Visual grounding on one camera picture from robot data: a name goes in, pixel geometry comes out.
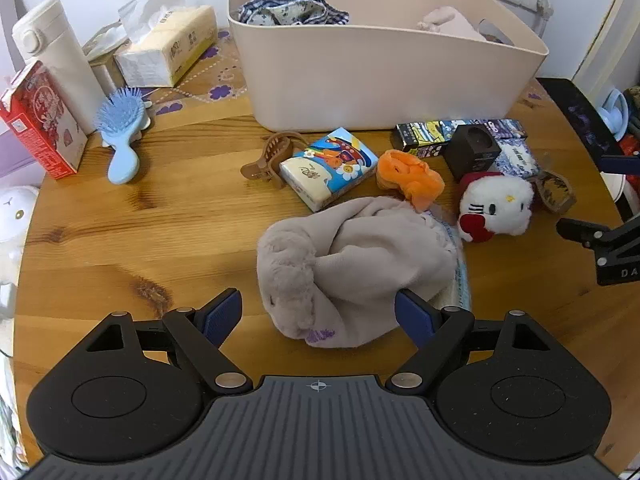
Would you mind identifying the light blue headphones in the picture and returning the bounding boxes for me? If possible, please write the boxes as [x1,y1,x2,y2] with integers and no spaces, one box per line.
[597,87,631,141]

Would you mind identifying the white thermos bottle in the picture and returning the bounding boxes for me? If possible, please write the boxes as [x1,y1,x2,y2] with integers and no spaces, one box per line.
[11,0,106,136]

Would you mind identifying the white sheep plush toy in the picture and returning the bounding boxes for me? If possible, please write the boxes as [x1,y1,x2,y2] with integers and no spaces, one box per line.
[0,185,41,321]

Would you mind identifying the cream shelf unit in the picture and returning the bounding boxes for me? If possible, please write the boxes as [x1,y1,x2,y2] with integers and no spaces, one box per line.
[570,0,640,121]

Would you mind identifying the long colourful printed box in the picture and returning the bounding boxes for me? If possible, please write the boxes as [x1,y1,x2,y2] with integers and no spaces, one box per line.
[390,119,528,160]

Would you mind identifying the white plug cable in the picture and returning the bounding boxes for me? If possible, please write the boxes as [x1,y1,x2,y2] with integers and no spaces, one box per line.
[532,0,556,36]

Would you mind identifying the white round container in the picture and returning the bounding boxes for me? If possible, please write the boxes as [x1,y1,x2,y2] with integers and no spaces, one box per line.
[599,172,627,221]

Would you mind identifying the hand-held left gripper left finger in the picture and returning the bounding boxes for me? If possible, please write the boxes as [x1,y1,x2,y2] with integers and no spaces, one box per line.
[85,287,253,395]

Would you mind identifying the brown claw hair clip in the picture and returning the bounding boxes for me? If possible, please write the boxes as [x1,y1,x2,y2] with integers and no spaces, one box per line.
[240,131,313,190]

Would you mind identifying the small black box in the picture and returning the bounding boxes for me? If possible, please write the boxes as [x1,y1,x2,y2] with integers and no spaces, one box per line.
[444,123,502,182]

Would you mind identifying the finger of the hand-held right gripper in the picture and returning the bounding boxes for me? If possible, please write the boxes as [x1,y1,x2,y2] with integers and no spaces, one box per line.
[600,152,640,177]
[556,217,640,261]

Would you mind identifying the orange plush toy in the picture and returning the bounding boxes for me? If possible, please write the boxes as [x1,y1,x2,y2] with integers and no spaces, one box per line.
[376,149,446,212]

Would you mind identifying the wooden desk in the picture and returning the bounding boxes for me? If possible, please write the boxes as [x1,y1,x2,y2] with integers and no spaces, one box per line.
[11,30,626,461]

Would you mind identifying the colourful pocket tissue packet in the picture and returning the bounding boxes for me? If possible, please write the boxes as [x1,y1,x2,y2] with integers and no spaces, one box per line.
[278,126,379,212]

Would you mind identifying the small metal can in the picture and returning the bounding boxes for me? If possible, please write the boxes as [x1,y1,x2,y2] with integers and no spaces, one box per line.
[82,25,128,98]

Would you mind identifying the white cat plush toy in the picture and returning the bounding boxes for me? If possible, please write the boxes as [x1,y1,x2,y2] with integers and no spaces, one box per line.
[456,171,535,245]

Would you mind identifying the purple flower table mat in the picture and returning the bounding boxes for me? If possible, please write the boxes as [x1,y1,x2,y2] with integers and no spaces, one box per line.
[97,27,546,118]

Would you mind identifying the blue and white patterned box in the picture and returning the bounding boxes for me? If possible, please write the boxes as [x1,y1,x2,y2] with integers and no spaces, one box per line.
[492,139,541,181]

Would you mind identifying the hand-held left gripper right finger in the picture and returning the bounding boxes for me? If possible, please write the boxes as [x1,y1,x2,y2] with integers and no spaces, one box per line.
[386,288,551,395]

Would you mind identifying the blue hairbrush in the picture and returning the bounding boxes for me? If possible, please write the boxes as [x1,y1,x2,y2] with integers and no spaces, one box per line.
[95,86,151,185]

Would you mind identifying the red and white carton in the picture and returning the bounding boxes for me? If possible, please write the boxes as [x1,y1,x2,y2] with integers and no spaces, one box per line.
[0,60,88,181]

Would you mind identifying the black stool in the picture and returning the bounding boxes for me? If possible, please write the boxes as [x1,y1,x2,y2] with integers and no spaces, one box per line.
[535,77,626,221]

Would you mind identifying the blue checked cloth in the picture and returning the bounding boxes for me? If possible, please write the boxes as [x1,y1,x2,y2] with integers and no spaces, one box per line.
[237,0,351,28]

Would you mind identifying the lilac board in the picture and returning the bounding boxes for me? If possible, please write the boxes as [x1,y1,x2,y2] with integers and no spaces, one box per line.
[0,0,51,181]

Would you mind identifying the beige plastic storage bin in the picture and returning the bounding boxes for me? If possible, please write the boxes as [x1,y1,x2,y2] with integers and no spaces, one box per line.
[227,0,550,133]

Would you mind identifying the pink cloth with purple print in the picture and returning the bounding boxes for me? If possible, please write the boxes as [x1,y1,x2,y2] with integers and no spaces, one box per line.
[272,196,463,350]

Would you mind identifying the yellow soft tissue pack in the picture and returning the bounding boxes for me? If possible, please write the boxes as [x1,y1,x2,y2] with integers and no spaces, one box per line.
[112,0,219,88]

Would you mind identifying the white bedding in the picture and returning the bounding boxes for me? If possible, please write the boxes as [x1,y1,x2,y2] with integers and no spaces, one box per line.
[0,350,26,471]

